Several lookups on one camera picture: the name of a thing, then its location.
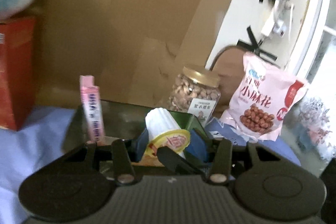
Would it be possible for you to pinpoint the white jelly cup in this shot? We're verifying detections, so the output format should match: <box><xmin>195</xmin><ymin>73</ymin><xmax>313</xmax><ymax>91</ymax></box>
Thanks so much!
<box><xmin>140</xmin><ymin>108</ymin><xmax>191</xmax><ymax>166</ymax></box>

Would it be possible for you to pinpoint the black cardboard storage box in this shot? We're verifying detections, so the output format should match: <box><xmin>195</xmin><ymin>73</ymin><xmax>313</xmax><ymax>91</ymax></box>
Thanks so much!
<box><xmin>62</xmin><ymin>100</ymin><xmax>208</xmax><ymax>166</ymax></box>

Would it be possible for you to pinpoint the pink snack stick box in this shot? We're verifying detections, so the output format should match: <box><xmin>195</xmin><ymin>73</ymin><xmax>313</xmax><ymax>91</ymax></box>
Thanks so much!
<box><xmin>79</xmin><ymin>76</ymin><xmax>105</xmax><ymax>145</ymax></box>

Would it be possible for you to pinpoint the glass jar of nuts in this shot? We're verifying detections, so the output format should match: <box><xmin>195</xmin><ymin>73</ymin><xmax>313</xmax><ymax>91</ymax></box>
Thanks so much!
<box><xmin>168</xmin><ymin>65</ymin><xmax>221</xmax><ymax>126</ymax></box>

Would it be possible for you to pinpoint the pink twisted snack bag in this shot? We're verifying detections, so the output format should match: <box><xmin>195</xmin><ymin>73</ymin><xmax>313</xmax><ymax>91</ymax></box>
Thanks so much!
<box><xmin>219</xmin><ymin>52</ymin><xmax>308</xmax><ymax>141</ymax></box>

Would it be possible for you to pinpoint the blue patterned tablecloth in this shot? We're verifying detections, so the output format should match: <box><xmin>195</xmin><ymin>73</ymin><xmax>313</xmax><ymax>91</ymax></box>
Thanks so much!
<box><xmin>0</xmin><ymin>105</ymin><xmax>302</xmax><ymax>224</ymax></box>

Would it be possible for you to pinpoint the floral tissue pack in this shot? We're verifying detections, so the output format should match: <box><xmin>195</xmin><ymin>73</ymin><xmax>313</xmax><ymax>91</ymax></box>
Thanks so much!
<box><xmin>283</xmin><ymin>94</ymin><xmax>335</xmax><ymax>162</ymax></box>

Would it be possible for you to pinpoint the brown chair back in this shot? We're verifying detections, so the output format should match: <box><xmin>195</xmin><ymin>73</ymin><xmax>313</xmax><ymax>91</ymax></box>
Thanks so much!
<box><xmin>210</xmin><ymin>46</ymin><xmax>246</xmax><ymax>118</ymax></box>

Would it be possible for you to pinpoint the large brown cardboard sheet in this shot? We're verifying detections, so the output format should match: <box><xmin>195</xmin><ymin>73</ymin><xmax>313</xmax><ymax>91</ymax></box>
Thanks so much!
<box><xmin>35</xmin><ymin>0</ymin><xmax>231</xmax><ymax>107</ymax></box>

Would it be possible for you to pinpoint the red gift bag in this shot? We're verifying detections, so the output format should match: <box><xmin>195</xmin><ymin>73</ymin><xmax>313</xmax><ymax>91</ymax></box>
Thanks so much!
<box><xmin>1</xmin><ymin>16</ymin><xmax>36</xmax><ymax>131</ymax></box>

